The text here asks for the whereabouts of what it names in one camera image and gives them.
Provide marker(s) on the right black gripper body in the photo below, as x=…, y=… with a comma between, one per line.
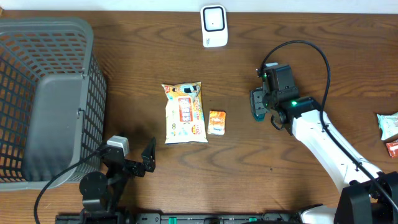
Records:
x=262, y=101

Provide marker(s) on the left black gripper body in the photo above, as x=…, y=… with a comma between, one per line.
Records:
x=133, y=168

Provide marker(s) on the small orange snack packet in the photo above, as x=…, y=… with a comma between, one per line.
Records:
x=216, y=123

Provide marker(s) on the yellow snack bag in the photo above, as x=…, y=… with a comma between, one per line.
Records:
x=185, y=121

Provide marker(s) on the light teal wipes packet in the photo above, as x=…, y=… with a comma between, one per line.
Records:
x=388, y=125

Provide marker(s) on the red Top chocolate bar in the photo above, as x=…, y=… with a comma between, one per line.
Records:
x=392, y=148

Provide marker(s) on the teal Listerine mouthwash bottle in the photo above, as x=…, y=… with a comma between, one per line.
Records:
x=258, y=117

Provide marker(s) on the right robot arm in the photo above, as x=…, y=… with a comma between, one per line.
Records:
x=367, y=194

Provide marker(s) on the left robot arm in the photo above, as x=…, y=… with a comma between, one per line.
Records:
x=102, y=192

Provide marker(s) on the white barcode scanner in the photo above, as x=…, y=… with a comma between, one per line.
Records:
x=214, y=26

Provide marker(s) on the grey plastic shopping basket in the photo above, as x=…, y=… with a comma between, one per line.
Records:
x=53, y=97

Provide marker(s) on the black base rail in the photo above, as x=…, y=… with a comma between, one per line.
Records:
x=155, y=218

